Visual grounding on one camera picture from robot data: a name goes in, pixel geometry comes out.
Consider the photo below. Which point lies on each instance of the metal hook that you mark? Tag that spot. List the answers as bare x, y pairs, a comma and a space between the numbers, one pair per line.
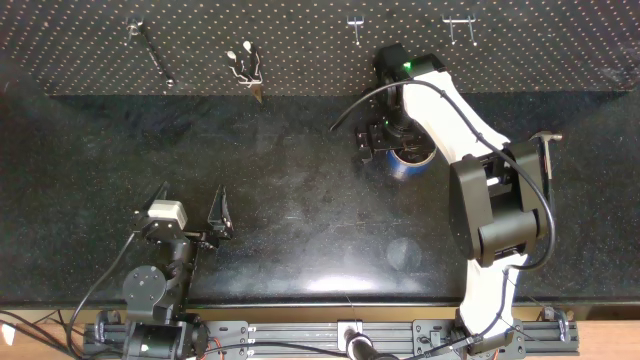
355, 30
245, 82
460, 20
135, 21

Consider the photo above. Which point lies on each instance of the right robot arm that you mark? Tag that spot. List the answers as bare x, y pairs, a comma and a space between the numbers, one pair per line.
435, 115

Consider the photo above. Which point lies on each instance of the roll of blue tape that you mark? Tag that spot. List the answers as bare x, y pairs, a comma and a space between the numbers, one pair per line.
405, 170

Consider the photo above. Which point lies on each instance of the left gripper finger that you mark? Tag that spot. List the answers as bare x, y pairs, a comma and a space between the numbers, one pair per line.
157, 195
220, 215

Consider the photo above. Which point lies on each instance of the wrench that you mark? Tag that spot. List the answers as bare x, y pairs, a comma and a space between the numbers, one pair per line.
155, 57

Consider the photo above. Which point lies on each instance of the small white tag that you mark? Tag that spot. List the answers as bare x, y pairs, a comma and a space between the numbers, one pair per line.
7, 334

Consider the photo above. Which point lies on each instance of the mounting rail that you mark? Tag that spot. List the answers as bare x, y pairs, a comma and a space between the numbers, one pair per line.
300, 332

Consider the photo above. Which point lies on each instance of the black pegboard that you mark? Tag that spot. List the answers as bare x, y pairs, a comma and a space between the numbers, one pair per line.
300, 40

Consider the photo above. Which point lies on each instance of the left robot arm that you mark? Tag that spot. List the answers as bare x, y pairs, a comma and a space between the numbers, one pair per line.
145, 295

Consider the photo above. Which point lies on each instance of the hammer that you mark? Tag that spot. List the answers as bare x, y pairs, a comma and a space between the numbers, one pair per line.
547, 160

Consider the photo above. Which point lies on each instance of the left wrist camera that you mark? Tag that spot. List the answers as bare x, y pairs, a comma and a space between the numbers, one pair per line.
167, 212

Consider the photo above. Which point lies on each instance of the pliers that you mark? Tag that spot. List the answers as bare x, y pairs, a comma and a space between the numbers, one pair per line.
255, 60

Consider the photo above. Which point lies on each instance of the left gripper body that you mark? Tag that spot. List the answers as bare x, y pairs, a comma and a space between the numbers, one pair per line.
160, 232

